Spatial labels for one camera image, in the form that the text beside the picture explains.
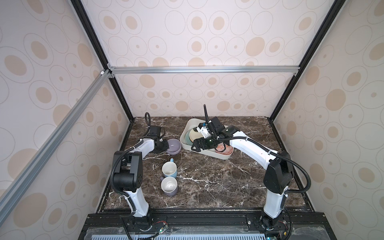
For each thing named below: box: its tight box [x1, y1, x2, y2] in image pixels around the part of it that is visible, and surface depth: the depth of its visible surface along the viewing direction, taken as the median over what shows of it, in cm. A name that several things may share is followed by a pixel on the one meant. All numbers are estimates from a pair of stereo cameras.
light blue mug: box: [161, 158, 178, 178], surface depth 85 cm
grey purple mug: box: [160, 176, 178, 197], surface depth 82 cm
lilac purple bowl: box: [166, 138, 182, 155], surface depth 100 cm
